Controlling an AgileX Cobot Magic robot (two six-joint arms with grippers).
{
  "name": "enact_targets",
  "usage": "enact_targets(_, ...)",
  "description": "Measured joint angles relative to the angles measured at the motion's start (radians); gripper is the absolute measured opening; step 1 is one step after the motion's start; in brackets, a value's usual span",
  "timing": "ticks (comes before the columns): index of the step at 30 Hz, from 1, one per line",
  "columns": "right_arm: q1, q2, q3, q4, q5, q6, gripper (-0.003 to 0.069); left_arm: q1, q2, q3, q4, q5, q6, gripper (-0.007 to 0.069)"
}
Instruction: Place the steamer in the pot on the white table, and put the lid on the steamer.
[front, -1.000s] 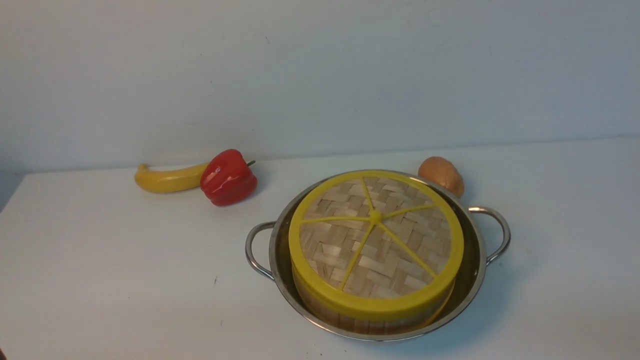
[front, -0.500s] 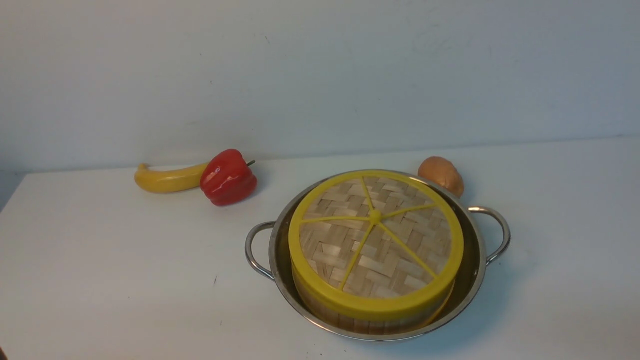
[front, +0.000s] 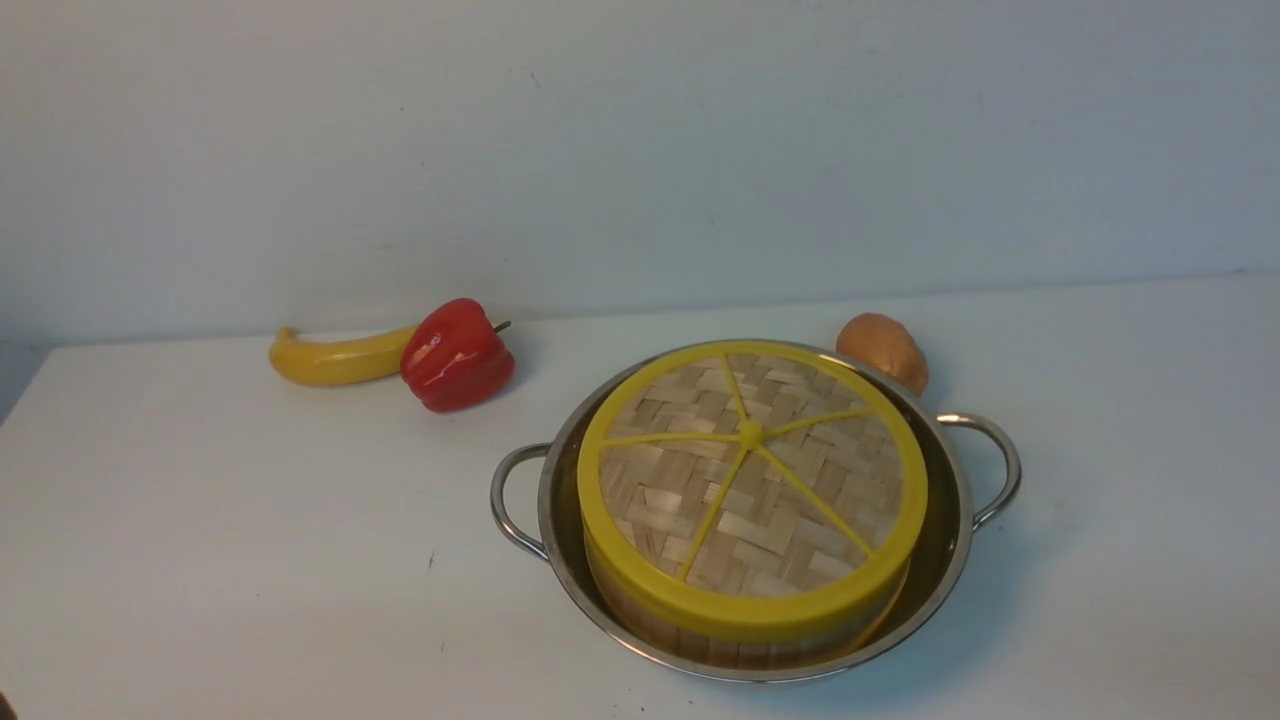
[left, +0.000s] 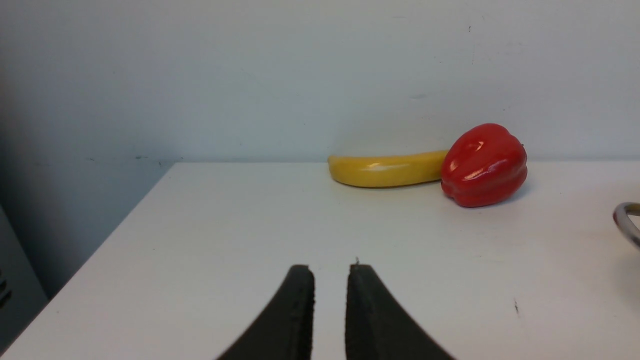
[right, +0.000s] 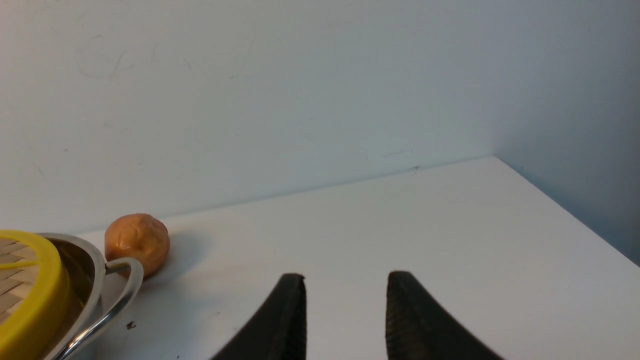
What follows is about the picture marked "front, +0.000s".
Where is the woven bamboo steamer lid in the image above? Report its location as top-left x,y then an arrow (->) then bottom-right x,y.
575,340 -> 929,647

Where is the bamboo steamer basket yellow rim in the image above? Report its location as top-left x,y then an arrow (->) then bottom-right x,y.
584,537 -> 911,671

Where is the red plastic bell pepper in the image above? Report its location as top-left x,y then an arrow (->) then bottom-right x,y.
399,299 -> 516,414

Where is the brown potato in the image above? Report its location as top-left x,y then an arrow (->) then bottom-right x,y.
835,313 -> 931,396

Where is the yellow plastic banana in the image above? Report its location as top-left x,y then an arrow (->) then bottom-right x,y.
268,327 -> 415,388

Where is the stainless steel two-handled pot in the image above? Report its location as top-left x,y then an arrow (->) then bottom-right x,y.
490,341 -> 1021,684

